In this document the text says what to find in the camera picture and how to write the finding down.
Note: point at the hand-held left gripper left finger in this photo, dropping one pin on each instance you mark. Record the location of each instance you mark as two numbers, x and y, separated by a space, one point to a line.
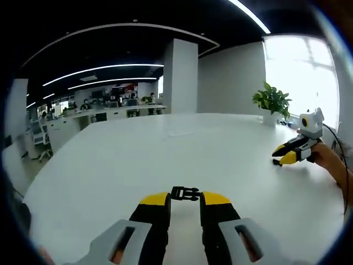
138 237

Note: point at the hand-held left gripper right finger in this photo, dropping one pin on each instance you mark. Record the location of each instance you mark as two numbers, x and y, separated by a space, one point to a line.
229 237

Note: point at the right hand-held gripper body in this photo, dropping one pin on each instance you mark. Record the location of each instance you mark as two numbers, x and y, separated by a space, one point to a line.
313 124

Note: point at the black socket plastic buckle part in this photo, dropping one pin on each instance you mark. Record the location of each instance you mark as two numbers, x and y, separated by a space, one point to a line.
276 162

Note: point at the black pronged plastic buckle part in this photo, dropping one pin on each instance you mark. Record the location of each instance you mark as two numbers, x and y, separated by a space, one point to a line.
179 193

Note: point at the person's right hand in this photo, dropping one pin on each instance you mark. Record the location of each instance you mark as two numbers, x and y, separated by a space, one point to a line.
324 156

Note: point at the person's left hand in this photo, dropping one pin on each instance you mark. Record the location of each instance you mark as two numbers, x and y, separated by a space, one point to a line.
45 255

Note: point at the green potted plant white pot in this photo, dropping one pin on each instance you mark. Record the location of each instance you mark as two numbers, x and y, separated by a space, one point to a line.
271 100

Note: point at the ceiling light strip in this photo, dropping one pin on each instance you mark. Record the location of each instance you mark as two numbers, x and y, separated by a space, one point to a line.
249 15

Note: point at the white office desk row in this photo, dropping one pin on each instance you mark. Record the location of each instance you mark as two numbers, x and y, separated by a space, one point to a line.
115 110

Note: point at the white office chair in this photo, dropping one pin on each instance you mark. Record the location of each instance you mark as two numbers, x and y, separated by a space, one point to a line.
40 136

